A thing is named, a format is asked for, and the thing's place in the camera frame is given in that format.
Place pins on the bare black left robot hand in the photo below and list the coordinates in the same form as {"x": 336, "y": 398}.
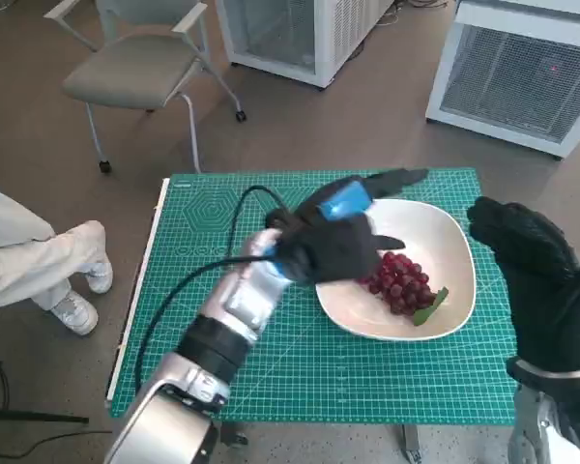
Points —
{"x": 343, "y": 200}

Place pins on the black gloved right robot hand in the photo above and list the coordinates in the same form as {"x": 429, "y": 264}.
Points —
{"x": 546, "y": 280}

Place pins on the red toy grape bunch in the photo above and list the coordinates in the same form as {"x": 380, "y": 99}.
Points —
{"x": 401, "y": 285}

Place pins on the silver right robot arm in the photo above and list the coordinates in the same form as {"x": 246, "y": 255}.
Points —
{"x": 531, "y": 401}

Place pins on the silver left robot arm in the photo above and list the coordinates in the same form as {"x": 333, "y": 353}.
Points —
{"x": 208, "y": 357}

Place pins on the white square plate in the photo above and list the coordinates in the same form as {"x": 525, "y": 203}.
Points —
{"x": 444, "y": 241}

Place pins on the white mesh cabinet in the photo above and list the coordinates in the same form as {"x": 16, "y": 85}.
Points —
{"x": 328, "y": 38}
{"x": 512, "y": 87}

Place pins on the green cutting mat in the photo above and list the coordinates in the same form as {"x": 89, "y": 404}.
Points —
{"x": 348, "y": 382}

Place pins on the black floor stand bar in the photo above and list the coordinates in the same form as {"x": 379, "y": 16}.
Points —
{"x": 34, "y": 415}

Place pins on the grey table leg bracket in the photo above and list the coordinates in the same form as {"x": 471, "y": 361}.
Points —
{"x": 411, "y": 442}
{"x": 234, "y": 437}

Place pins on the grey chair with white frame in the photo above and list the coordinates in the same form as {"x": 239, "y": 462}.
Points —
{"x": 135, "y": 67}

